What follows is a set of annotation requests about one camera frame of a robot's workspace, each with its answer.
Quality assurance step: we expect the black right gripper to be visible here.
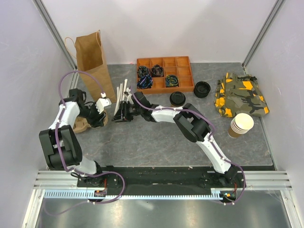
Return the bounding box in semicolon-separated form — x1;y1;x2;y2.
111;101;143;123

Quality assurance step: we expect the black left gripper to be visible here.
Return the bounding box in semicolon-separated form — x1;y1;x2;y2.
77;102;106;128

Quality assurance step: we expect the black plastic cup lid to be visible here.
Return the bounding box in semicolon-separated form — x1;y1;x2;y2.
169;91;186;102

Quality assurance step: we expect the brown paper bag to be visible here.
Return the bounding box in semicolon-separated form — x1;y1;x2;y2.
72;30;116;103

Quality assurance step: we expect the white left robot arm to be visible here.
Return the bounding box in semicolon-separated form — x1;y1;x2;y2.
39;89;111;187

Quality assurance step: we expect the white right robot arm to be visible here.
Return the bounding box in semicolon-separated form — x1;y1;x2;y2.
112;92;238;187

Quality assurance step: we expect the cardboard cup carrier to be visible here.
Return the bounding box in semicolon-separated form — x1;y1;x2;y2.
73;115;108;133

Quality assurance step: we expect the blue striped cup sleeve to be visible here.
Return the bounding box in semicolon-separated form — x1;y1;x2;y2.
137;75;153;89

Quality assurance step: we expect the dark patterned cup sleeve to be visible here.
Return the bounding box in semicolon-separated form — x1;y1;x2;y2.
137;66;150;78

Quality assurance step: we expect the brown black cup sleeve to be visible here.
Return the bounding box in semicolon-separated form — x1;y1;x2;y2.
151;64;164;77

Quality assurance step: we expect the green yellow cup sleeve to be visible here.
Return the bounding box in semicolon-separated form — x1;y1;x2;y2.
165;75;179;87

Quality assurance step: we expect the stack of black lids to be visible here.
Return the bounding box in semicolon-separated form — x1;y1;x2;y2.
193;81;210;98

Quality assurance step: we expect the camouflage cloth bag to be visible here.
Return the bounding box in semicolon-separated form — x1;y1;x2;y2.
214;72;270;118

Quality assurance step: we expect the stack of paper cups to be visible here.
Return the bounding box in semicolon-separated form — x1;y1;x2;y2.
228;113;254;138

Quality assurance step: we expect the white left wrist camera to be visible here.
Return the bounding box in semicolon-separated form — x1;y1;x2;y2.
95;92;112;114

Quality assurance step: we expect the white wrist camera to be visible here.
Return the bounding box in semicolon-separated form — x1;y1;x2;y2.
123;87;134;105
95;92;112;114

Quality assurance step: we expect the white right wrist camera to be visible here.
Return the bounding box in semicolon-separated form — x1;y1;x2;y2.
123;87;134;105

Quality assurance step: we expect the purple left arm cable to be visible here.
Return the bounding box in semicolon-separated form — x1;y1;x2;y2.
44;70;126;216

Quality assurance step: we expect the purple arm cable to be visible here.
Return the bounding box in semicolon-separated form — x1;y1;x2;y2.
44;70;126;216
130;91;247;206

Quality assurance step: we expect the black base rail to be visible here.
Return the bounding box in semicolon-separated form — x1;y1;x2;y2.
77;166;246;196

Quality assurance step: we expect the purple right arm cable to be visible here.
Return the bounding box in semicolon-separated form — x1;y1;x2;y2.
130;91;247;206

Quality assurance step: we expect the slotted cable duct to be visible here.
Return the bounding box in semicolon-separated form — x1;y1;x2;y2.
44;190;231;200

